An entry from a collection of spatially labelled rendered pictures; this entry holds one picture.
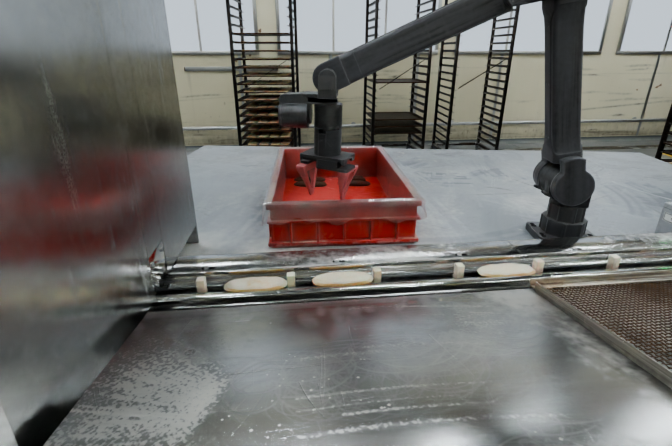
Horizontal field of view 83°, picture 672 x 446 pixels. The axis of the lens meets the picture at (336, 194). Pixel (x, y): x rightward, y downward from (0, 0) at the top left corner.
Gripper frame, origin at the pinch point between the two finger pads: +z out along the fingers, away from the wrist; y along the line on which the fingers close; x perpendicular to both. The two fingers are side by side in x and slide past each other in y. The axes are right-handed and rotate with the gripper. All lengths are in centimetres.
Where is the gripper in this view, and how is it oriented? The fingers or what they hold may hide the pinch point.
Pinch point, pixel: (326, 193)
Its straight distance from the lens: 83.4
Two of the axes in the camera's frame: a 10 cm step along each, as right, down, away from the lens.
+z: -0.3, 9.4, 3.5
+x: -4.1, 3.1, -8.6
